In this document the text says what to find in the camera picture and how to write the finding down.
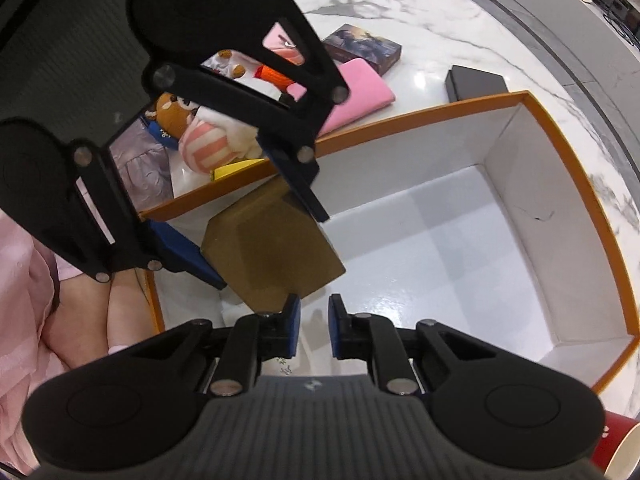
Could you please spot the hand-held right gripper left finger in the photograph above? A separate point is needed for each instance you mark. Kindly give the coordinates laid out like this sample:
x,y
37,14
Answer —
x,y
292,322

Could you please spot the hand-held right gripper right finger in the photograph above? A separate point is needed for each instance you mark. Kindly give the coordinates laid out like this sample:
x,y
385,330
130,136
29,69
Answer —
x,y
336,327

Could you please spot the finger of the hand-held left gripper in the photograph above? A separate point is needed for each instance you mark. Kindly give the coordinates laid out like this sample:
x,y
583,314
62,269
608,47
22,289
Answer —
x,y
295,175
190,255

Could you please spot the yellow plastic bowl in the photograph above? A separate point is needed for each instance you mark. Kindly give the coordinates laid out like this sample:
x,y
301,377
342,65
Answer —
x,y
232,170

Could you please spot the brown cardboard box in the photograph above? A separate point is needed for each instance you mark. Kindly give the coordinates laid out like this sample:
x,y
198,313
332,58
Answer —
x,y
270,250

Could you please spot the white pink plush rabbit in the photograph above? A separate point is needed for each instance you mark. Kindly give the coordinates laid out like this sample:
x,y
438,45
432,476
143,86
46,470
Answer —
x,y
210,147

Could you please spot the pink wallet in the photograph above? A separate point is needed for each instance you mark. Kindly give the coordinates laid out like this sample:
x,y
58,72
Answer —
x,y
350,95

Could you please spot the orange knitted toy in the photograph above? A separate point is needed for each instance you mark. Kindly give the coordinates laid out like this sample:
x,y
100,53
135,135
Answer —
x,y
274,76

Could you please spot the small brown white toy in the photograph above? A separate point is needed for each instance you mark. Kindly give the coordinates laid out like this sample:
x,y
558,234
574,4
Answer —
x,y
235,67

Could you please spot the brown bear plush toy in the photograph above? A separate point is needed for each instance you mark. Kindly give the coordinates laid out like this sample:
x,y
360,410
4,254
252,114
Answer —
x,y
167,110

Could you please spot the orange-rimmed white storage box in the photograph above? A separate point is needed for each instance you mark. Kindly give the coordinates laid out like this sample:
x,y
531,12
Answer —
x,y
450,260

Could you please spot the dark printed card box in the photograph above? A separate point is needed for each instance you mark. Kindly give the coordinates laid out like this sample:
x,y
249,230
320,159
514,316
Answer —
x,y
365,47

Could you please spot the small black box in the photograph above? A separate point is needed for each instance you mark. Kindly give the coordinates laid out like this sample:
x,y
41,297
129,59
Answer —
x,y
475,85

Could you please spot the person's leg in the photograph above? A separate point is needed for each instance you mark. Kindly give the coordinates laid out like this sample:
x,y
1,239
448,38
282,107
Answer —
x,y
75,315
130,310

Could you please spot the pink printed pouch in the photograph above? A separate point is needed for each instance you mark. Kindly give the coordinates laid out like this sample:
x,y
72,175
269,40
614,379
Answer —
x,y
277,42

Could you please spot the person's pink clothing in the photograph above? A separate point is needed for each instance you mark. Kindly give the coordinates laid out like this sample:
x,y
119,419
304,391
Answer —
x,y
25,310

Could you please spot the red paper cup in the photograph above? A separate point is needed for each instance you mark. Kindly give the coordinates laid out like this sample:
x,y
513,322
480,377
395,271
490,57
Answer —
x,y
617,440

